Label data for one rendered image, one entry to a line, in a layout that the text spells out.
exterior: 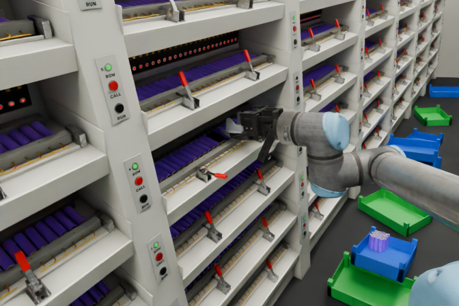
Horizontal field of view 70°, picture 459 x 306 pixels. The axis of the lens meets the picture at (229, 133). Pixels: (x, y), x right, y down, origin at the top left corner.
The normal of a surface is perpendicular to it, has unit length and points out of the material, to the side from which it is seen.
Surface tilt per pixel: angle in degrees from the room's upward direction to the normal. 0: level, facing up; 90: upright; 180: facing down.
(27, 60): 105
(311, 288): 0
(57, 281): 15
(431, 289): 81
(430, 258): 0
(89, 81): 90
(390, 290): 0
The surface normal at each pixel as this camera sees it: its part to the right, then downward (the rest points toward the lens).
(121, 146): 0.78, 0.15
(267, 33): -0.61, 0.37
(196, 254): 0.08, -0.85
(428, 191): -0.92, -0.38
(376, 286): -0.13, -0.92
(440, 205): -1.00, -0.04
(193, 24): 0.79, 0.38
